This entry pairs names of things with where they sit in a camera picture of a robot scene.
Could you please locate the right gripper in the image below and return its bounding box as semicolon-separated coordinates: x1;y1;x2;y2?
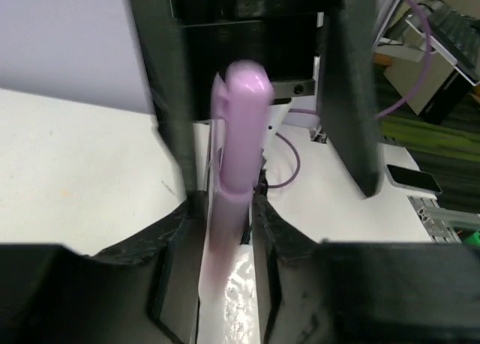
129;0;381;197

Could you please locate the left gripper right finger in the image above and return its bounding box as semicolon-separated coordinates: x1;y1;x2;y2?
252;196;479;343

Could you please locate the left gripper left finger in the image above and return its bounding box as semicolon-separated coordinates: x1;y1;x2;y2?
1;191;206;343

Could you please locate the purple highlighter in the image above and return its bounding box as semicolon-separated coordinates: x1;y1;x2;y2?
199;61;274;304

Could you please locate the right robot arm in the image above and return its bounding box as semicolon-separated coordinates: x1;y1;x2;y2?
128;0;380;196

